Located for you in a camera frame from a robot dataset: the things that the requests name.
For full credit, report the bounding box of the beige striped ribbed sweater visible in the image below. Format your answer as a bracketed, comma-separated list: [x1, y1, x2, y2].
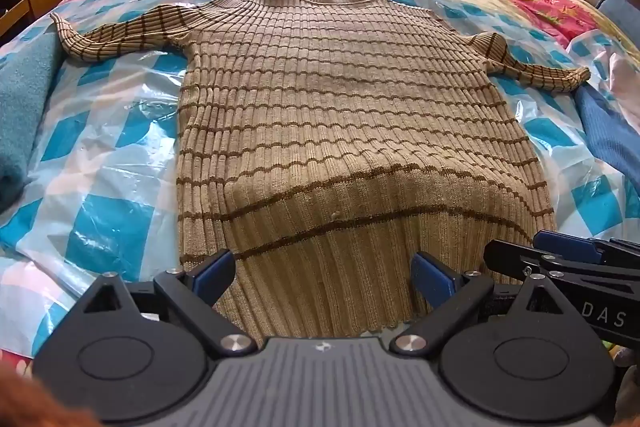
[50, 0, 592, 341]

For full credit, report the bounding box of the blue cloth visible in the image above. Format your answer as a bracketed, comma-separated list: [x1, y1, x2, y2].
[575, 84, 640, 200]

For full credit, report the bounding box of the blue pillow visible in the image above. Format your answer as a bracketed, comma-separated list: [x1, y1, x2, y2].
[597, 0, 640, 32]

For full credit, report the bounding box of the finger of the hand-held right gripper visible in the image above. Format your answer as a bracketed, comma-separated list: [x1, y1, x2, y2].
[483, 230, 640, 280]

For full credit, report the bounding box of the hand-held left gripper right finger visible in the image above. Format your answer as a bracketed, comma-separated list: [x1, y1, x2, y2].
[389, 252, 596, 356]

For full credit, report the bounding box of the reddish brown fuzzy cloth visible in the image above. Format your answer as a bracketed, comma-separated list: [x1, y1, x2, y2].
[0, 349, 107, 427]

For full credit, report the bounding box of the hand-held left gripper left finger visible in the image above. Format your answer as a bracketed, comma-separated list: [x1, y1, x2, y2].
[82, 249, 258, 356]

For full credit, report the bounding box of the blue checkered plastic sheet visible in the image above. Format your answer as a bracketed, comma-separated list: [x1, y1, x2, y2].
[0, 0, 640, 358]

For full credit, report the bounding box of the teal blanket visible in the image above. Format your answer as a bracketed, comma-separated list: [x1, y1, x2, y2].
[0, 34, 66, 214]

